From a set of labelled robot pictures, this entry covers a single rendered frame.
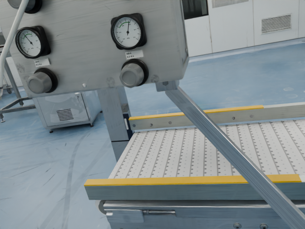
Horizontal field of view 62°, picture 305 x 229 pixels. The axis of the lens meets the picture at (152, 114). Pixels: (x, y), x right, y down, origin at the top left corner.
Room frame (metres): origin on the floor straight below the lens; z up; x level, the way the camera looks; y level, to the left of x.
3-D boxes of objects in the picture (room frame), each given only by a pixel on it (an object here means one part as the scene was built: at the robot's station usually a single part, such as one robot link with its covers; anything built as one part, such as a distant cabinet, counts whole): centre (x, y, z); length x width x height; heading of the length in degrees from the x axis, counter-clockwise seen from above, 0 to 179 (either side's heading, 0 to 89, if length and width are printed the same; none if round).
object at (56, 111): (3.04, 0.96, 0.38); 0.63 x 0.57 x 0.76; 82
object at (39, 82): (0.32, 0.13, 1.05); 0.03 x 0.02 x 0.04; 74
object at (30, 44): (0.33, 0.13, 1.10); 0.04 x 0.01 x 0.04; 74
